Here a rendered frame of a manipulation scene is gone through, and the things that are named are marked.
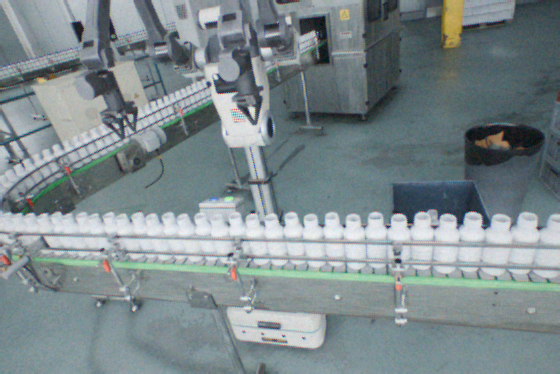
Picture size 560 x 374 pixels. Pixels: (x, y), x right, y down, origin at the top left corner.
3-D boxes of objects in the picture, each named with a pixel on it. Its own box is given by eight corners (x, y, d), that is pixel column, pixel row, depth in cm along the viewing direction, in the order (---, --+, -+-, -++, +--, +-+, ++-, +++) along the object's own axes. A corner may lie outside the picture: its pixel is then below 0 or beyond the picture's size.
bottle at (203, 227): (225, 256, 115) (211, 216, 106) (208, 264, 113) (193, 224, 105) (219, 247, 120) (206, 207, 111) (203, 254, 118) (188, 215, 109)
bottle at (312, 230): (324, 253, 108) (318, 209, 100) (329, 266, 103) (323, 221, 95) (306, 256, 108) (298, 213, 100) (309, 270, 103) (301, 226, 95)
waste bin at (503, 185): (462, 232, 248) (471, 152, 216) (451, 197, 285) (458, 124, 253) (536, 233, 235) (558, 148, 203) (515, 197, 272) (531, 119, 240)
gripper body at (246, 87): (264, 91, 102) (259, 65, 98) (254, 102, 93) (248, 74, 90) (244, 94, 103) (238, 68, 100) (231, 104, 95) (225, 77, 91)
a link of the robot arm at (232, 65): (251, 20, 89) (220, 27, 92) (236, 26, 80) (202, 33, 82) (261, 68, 95) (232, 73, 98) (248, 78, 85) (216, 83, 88)
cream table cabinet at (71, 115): (138, 137, 558) (107, 62, 499) (163, 140, 526) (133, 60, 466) (74, 170, 483) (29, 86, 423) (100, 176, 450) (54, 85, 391)
